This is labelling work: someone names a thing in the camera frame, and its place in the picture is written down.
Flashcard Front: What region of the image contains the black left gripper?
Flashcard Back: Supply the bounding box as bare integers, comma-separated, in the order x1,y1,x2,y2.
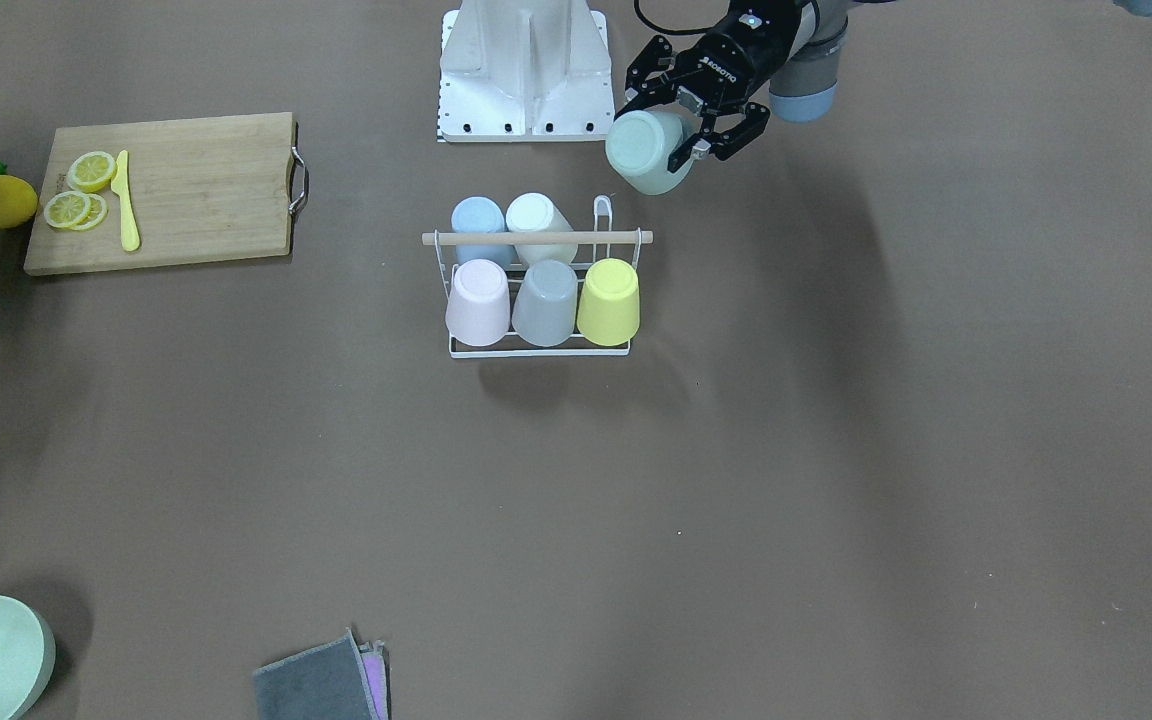
616,1,803,173

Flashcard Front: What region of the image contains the mint green plastic cup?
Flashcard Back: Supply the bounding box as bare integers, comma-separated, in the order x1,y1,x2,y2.
605,109,694,196

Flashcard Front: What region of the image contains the pink plastic cup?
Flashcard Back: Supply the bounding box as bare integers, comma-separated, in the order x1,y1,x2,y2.
445,259,511,347

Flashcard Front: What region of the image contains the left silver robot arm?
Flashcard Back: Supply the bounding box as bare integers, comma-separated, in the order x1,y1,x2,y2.
616,1,861,174

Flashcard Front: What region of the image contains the white plastic cup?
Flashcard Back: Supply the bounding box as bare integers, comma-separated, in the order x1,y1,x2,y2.
506,192,579,266

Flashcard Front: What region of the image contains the yellow plastic cup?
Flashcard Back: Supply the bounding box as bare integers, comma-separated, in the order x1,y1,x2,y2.
576,258,641,347

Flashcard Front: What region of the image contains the light blue plastic cup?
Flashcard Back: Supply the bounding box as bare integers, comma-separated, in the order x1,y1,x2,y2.
450,196,517,270

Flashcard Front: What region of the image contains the grey plastic cup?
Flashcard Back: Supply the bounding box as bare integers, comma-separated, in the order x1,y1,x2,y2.
511,260,579,347

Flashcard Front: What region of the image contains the lemon slice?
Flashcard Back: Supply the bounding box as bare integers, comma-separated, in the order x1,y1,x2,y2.
65,151,116,194
41,190,109,232

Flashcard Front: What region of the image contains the yellow plastic knife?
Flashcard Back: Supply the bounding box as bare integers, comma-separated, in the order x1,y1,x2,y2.
111,149,141,252

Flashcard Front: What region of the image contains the wooden cutting board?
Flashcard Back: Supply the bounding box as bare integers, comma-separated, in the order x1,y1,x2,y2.
24,111,308,275

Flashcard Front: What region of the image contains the grey folded cloth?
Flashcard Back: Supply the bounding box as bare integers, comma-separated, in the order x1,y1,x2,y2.
252,630,392,719

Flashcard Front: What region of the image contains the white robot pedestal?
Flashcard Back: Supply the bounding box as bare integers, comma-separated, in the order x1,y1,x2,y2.
435,1,614,143

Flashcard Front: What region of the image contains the white wire cup holder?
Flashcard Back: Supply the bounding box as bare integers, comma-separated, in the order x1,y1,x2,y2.
420,194,655,361

